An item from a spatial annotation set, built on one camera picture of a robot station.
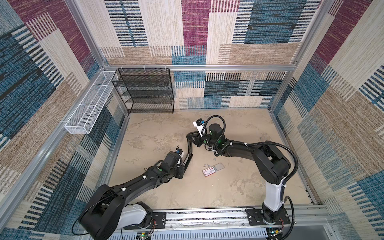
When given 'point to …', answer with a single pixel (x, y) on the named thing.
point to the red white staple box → (208, 171)
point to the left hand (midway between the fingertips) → (182, 165)
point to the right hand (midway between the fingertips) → (188, 137)
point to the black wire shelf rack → (145, 89)
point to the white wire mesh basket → (82, 121)
